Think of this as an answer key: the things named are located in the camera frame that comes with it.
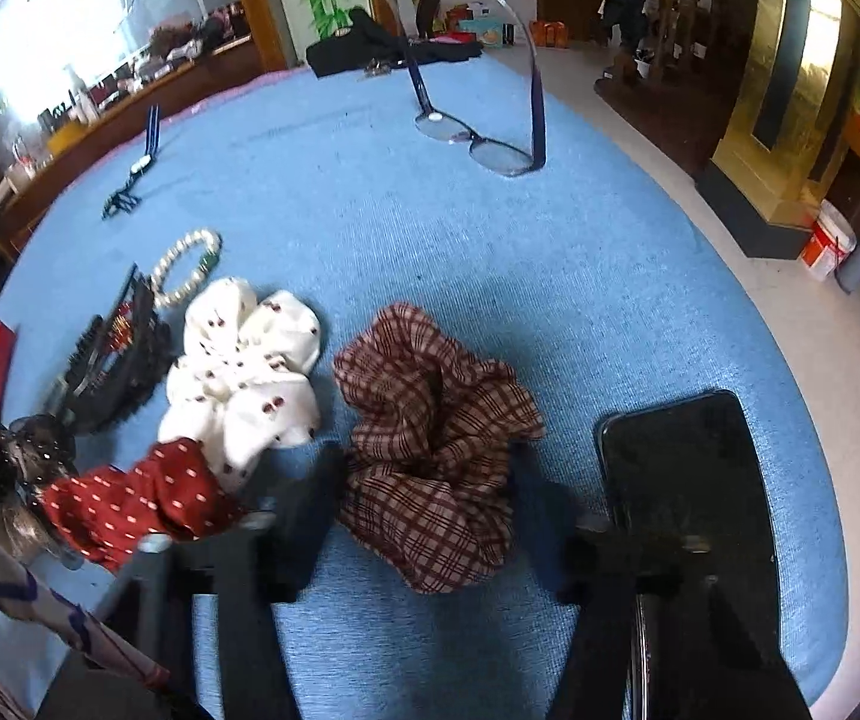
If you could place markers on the black lace hair clip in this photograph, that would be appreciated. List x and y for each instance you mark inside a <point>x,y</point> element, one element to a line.
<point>116,365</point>

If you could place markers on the black clothing pile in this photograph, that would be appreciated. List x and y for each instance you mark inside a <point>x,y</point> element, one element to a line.
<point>365,42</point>

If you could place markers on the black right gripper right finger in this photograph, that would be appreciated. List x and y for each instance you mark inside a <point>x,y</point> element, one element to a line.
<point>655,635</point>

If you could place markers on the eyeglasses with dark frame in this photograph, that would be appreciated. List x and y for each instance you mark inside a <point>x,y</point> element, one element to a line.
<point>461,97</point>

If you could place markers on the dark red polka-dot scrunchie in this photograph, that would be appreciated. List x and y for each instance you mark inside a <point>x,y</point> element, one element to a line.
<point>105,513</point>

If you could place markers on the red white plaid scrunchie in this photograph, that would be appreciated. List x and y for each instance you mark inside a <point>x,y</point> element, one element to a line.
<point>430,451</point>

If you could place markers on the wooden dresser counter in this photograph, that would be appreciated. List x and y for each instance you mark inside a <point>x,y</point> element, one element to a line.
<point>230,66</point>

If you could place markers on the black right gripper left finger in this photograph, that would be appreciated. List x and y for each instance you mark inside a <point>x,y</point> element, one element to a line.
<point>267,558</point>

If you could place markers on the white cherry print scrunchie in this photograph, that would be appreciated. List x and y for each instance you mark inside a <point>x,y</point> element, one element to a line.
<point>242,384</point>

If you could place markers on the brown sheer dotted scrunchie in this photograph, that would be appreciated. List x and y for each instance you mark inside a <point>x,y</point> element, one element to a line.
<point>35,452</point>

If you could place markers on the blue striped hair clip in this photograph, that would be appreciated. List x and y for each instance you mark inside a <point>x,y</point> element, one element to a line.
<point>124,200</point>

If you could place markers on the blue bedspread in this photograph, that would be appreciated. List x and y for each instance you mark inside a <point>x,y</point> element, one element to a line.
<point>585,277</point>

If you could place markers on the red white bucket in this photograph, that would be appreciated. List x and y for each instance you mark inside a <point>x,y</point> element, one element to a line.
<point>832,241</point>

